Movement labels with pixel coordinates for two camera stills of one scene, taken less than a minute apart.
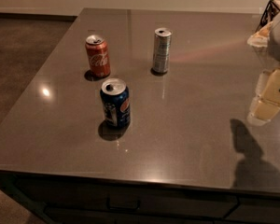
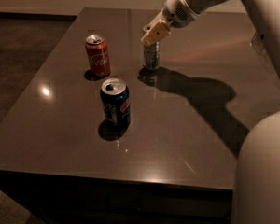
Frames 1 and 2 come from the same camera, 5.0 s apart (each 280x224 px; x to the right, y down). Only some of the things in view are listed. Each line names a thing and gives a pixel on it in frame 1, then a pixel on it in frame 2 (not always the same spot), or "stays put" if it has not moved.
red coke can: (99, 56) stays put
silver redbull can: (161, 50) to (152, 56)
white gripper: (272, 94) to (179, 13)
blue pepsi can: (115, 95) stays put
